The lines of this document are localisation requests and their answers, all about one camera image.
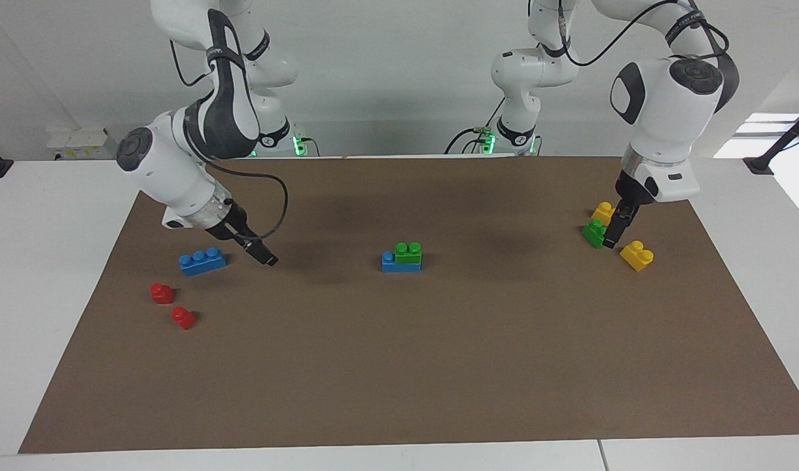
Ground blue three-stud toy brick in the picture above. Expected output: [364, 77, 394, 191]
[179, 247, 228, 277]
[382, 252, 423, 273]

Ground yellow two-stud toy brick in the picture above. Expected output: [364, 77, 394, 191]
[620, 241, 654, 272]
[591, 201, 620, 227]

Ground brown table mat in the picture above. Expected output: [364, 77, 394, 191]
[18, 156, 799, 454]

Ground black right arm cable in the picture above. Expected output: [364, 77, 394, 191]
[169, 39, 289, 241]

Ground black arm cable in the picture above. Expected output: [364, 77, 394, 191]
[558, 0, 730, 67]
[169, 39, 289, 241]

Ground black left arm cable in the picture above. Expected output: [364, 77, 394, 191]
[558, 0, 730, 67]

